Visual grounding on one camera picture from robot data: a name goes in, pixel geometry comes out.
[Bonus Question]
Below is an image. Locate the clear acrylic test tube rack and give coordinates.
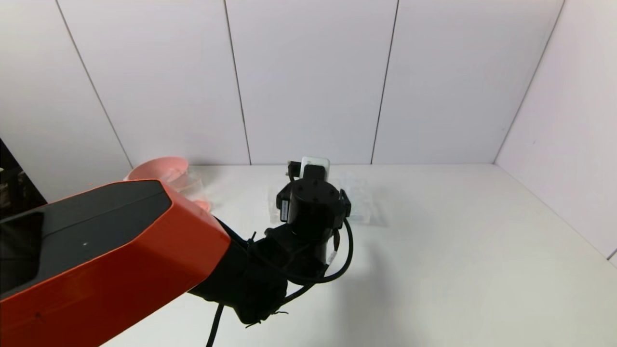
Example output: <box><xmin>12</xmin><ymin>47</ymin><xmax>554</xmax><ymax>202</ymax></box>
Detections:
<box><xmin>268</xmin><ymin>166</ymin><xmax>373</xmax><ymax>225</ymax></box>

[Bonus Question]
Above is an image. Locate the clear glass beaker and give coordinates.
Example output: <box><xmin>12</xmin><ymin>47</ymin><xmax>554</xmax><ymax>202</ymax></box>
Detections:
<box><xmin>179</xmin><ymin>169</ymin><xmax>213</xmax><ymax>214</ymax></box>

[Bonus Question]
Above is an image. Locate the pink plastic bowl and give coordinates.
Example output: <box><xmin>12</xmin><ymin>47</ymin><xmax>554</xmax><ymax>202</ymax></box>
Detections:
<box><xmin>124</xmin><ymin>157</ymin><xmax>189</xmax><ymax>183</ymax></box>

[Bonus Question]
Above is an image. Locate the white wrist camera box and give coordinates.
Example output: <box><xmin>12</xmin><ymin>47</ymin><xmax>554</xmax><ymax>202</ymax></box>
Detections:
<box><xmin>288</xmin><ymin>157</ymin><xmax>331</xmax><ymax>183</ymax></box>

